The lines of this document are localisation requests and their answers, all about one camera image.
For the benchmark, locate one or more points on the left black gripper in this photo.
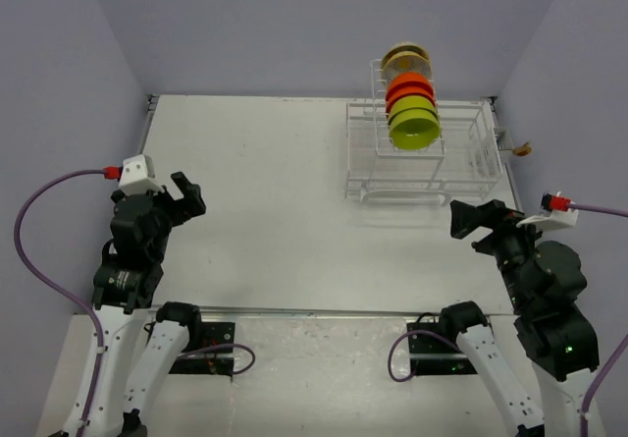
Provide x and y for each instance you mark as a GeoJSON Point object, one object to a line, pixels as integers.
{"type": "Point", "coordinates": [183, 208]}

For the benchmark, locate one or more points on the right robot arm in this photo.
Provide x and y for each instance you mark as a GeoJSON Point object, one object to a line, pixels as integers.
{"type": "Point", "coordinates": [543, 281]}

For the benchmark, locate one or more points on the patterned white bowl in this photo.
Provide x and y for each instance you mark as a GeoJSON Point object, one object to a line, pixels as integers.
{"type": "Point", "coordinates": [406, 61]}

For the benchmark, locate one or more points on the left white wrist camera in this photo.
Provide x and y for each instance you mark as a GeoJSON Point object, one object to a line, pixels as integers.
{"type": "Point", "coordinates": [138, 175]}

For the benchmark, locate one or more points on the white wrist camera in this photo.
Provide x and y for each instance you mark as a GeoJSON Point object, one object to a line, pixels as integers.
{"type": "Point", "coordinates": [138, 175]}
{"type": "Point", "coordinates": [556, 214]}

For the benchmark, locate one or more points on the aluminium table edge rail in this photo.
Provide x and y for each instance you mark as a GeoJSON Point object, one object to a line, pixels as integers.
{"type": "Point", "coordinates": [151, 105]}

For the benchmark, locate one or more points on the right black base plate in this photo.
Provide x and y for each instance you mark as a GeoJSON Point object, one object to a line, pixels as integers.
{"type": "Point", "coordinates": [431, 357]}

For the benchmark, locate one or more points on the tan rear bowl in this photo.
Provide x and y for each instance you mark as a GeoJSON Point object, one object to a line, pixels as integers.
{"type": "Point", "coordinates": [406, 46]}

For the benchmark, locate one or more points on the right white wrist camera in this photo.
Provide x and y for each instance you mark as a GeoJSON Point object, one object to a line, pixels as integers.
{"type": "Point", "coordinates": [556, 214]}

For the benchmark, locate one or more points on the orange bowl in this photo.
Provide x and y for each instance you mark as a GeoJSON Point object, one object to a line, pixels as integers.
{"type": "Point", "coordinates": [410, 79]}
{"type": "Point", "coordinates": [404, 89]}

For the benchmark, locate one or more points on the lime green bowl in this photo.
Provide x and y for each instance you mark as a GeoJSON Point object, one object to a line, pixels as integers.
{"type": "Point", "coordinates": [414, 129]}
{"type": "Point", "coordinates": [412, 102]}

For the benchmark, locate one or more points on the small brown object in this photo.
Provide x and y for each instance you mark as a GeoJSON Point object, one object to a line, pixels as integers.
{"type": "Point", "coordinates": [522, 150]}

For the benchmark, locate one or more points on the white wire dish rack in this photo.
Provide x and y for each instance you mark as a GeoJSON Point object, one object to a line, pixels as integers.
{"type": "Point", "coordinates": [464, 162]}

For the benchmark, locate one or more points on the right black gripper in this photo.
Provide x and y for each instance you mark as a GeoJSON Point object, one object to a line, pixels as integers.
{"type": "Point", "coordinates": [495, 213]}

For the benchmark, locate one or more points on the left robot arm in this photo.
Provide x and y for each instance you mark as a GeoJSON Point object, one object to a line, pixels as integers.
{"type": "Point", "coordinates": [118, 388]}

